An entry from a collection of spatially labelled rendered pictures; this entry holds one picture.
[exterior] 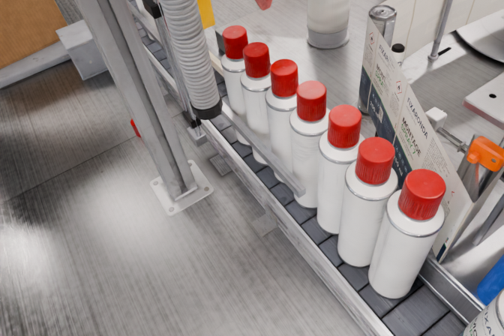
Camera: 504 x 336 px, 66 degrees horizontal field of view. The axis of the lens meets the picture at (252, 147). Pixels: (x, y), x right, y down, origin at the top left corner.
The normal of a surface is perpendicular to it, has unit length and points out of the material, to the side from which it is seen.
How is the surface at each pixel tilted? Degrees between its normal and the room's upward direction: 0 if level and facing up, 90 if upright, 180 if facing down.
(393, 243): 90
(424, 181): 3
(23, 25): 90
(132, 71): 90
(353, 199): 90
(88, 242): 0
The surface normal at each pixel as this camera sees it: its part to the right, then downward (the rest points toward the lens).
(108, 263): -0.11, -0.65
